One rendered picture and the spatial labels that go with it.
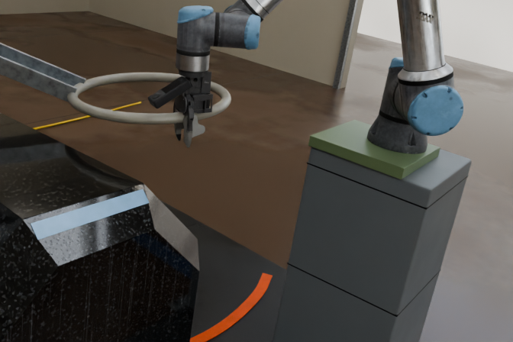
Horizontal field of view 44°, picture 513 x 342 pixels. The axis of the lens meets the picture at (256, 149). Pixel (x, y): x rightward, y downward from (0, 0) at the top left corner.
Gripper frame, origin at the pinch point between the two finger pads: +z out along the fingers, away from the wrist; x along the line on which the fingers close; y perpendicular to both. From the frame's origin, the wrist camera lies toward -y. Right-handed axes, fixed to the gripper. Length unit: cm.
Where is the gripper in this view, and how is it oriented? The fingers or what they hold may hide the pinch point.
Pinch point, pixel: (181, 140)
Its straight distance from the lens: 179.4
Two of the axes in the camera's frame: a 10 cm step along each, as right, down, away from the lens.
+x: -5.2, -3.4, 7.9
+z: -0.9, 9.4, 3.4
